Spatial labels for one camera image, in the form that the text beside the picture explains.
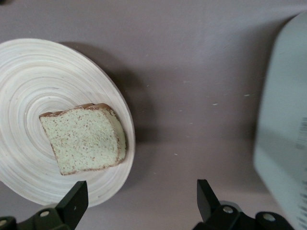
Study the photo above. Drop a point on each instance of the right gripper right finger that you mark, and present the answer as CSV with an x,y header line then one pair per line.
x,y
206,201

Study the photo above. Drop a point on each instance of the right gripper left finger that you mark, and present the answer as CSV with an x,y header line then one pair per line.
x,y
72,206

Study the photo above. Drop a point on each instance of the brown bread toast slice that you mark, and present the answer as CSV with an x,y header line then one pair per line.
x,y
81,141

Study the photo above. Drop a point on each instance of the round wooden plate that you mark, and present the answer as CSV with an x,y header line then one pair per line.
x,y
36,95

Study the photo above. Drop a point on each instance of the beige chrome two-slot toaster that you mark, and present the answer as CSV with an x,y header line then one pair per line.
x,y
283,119

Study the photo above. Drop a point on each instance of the brown table cover mat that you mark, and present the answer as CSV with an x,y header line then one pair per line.
x,y
180,72

